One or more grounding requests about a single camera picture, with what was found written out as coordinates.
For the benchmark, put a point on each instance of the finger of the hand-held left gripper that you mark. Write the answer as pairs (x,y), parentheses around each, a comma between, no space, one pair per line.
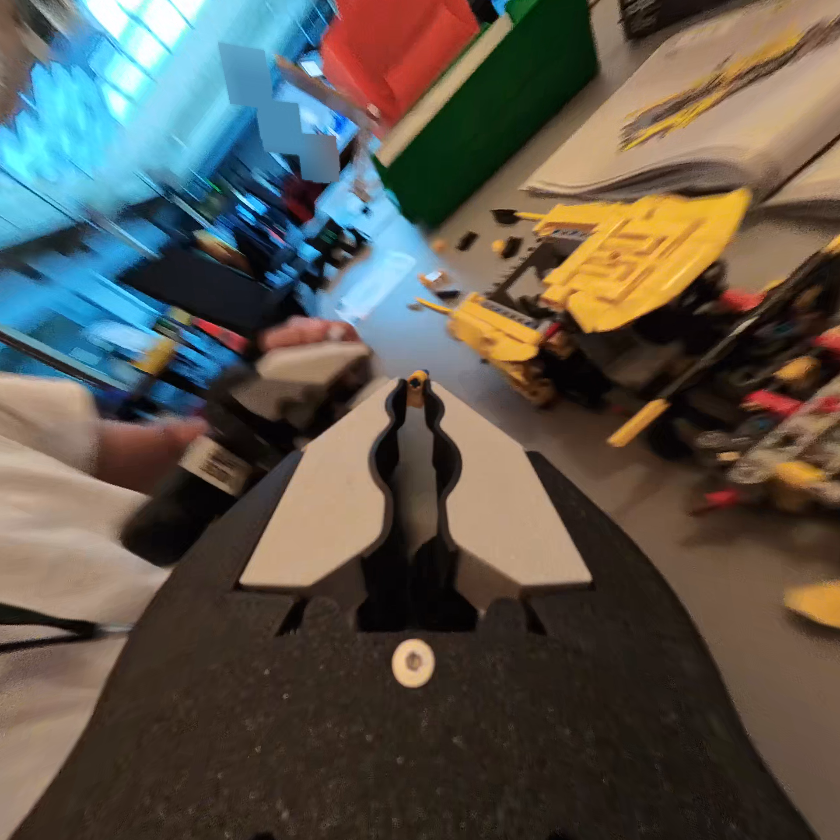
(275,403)

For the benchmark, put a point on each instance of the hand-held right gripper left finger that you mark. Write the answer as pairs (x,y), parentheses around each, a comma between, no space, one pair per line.
(321,512)

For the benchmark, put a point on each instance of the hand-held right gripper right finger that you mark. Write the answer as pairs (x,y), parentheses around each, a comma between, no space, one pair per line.
(512,512)

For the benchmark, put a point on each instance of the yellow toy brick connector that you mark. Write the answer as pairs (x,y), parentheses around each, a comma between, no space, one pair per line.
(814,604)
(417,382)

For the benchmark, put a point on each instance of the yellow toy brick car model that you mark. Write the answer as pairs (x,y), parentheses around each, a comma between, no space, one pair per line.
(630,262)

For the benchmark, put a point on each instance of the person's left forearm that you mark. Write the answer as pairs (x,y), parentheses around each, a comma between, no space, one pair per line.
(144,453)

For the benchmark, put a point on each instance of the person's left hand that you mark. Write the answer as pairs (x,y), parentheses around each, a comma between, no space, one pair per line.
(302,331)

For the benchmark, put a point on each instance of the colourful sticker sheet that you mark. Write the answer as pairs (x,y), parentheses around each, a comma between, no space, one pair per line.
(374,282)

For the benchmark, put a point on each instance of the small black toy robot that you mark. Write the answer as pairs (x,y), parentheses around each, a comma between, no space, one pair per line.
(334,239)

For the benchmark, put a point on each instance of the yellow angled toy brick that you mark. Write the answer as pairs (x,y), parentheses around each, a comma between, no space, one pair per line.
(433,279)

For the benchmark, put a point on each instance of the black toy brick connector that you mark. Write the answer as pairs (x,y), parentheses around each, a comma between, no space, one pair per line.
(467,241)
(514,247)

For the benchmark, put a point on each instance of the wooden document stand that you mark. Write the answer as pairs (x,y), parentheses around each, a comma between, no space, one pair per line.
(328,92)

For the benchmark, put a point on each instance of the white paper stack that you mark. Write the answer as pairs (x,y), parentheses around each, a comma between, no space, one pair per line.
(446,90)

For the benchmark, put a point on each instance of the green storage bin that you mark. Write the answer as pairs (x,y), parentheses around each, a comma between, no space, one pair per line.
(492,118)

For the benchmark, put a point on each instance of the orange felt bag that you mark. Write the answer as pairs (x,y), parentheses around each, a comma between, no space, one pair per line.
(394,52)

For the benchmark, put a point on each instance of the open instruction booklet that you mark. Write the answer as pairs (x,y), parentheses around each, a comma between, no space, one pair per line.
(774,131)

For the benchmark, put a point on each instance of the toy car set box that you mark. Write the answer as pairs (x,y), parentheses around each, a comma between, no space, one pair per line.
(656,16)

